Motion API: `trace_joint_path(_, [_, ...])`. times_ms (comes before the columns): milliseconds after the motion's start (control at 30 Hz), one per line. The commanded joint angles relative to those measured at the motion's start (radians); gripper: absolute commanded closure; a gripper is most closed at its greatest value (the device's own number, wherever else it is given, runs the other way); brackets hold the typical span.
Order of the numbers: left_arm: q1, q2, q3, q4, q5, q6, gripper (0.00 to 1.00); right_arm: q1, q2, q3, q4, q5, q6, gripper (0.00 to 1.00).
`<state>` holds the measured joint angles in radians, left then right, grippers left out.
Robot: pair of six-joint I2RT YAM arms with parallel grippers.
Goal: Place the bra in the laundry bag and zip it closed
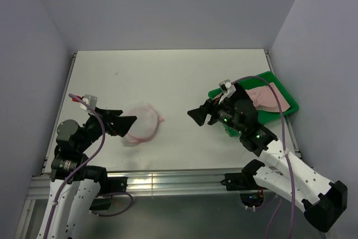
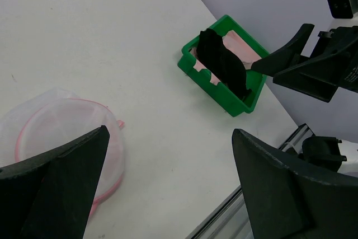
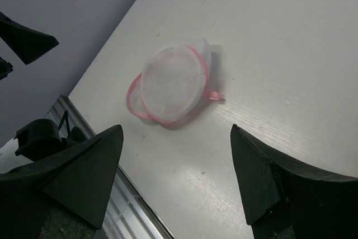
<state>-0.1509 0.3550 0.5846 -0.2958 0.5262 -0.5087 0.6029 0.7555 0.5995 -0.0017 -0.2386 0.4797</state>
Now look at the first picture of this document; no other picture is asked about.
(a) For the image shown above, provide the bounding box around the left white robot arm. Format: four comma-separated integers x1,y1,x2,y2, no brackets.
37,108,137,238

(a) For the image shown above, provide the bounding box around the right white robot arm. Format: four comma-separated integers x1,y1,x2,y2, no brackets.
187,99,348,233

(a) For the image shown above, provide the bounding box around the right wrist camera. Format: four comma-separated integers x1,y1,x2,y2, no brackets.
219,79,236,105

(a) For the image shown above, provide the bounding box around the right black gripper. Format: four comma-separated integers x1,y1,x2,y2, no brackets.
187,93,244,134

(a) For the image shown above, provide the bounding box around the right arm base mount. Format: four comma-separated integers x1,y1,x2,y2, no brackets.
220,172,264,208

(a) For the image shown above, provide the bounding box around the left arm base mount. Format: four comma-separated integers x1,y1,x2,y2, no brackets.
89,176,128,211

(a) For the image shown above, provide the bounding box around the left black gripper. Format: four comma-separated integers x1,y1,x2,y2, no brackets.
77,106,136,152

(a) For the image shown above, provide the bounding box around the pink bra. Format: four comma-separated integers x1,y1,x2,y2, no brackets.
246,82,290,113

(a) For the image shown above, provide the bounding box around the white mesh laundry bag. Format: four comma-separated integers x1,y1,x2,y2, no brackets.
121,102,164,147

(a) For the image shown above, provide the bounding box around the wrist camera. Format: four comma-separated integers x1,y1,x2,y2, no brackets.
219,79,236,105
79,95,97,111

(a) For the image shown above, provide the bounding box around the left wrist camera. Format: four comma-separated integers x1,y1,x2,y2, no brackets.
79,95,97,111

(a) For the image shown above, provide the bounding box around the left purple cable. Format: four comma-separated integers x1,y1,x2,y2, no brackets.
41,93,134,239

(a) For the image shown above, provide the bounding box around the green plastic tray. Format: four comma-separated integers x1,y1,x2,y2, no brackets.
208,72,299,137

